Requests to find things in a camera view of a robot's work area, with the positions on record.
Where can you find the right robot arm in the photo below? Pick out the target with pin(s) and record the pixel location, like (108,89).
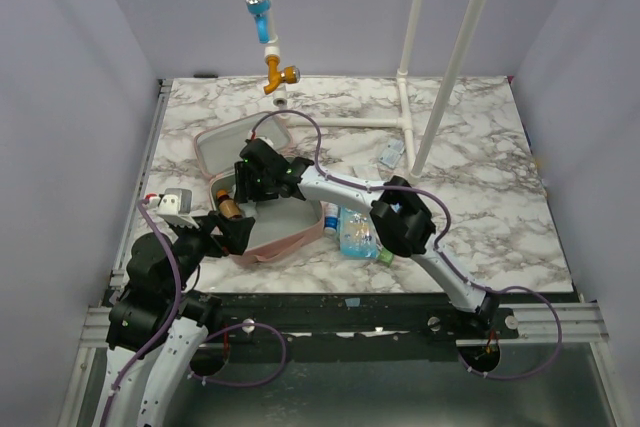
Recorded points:
(401,219)

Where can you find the small green medicine box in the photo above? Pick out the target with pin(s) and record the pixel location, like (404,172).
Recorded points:
(385,257)

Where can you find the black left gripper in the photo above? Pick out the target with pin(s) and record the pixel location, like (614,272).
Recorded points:
(238,232)

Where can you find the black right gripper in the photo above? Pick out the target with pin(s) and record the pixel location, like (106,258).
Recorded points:
(250,179)

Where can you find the white PVC pipe frame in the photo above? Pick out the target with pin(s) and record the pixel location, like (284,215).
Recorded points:
(416,154)

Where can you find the blue valve handle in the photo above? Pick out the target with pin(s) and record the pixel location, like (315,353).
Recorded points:
(259,10)

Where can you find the blue cotton swab packet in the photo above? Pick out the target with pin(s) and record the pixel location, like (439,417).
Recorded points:
(357,235)

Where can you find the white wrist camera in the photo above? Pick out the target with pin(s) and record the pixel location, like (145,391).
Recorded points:
(264,139)
(173,207)

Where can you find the amber bottle orange cap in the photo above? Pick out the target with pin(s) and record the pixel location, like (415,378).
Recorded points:
(227,205)

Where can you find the pink medicine kit case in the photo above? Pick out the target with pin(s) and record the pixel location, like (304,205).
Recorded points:
(282,225)

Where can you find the orange brass faucet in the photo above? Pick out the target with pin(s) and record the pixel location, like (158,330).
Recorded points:
(277,76)

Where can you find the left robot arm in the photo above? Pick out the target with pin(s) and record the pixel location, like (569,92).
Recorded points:
(156,325)

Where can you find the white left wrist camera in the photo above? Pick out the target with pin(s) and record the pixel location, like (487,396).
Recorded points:
(173,207)

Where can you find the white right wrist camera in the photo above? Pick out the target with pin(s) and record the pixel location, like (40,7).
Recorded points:
(264,139)

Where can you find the clear zip bag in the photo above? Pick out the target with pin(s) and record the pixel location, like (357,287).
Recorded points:
(366,172)

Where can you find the small blue white sachet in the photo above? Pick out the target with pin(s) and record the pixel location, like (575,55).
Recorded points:
(392,153)

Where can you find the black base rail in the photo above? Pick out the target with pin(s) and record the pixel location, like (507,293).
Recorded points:
(338,328)

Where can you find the small white blue bottle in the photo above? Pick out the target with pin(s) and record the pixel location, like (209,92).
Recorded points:
(331,219)

